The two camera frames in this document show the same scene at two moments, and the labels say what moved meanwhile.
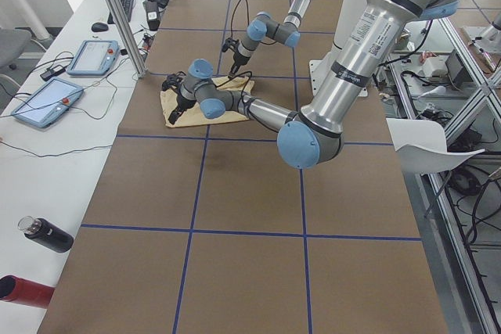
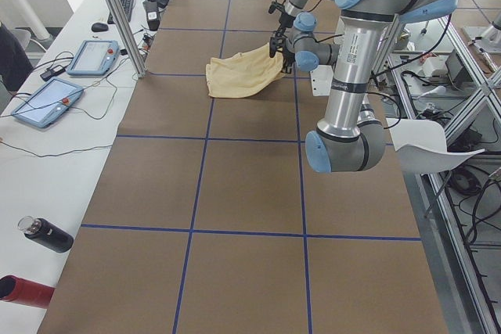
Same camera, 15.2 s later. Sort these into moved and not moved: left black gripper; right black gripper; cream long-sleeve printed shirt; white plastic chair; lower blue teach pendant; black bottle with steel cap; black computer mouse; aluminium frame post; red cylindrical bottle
Moved: right black gripper; cream long-sleeve printed shirt; left black gripper
Not moved: red cylindrical bottle; aluminium frame post; white plastic chair; black bottle with steel cap; lower blue teach pendant; black computer mouse
